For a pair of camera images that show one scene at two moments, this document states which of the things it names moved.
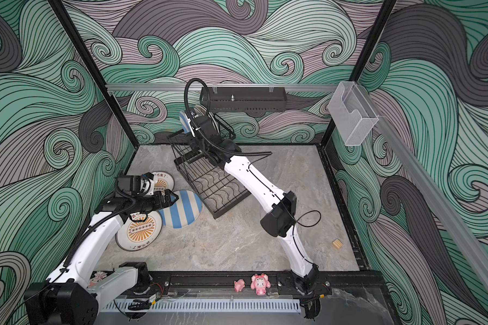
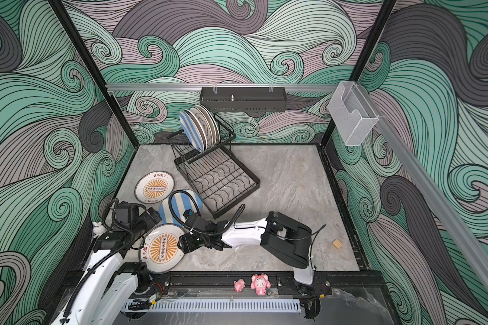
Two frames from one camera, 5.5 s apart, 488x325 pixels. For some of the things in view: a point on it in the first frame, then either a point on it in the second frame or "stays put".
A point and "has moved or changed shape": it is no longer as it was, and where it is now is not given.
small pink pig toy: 238,285 stays put
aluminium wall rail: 290,87 stays put
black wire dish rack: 216,187 stays put
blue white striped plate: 183,211 stays put
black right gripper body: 198,139 -> 191,242
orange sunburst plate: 135,235 has moved or changed shape
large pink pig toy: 260,283 stays put
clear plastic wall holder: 352,113 stays put
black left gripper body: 149,203 -> 145,221
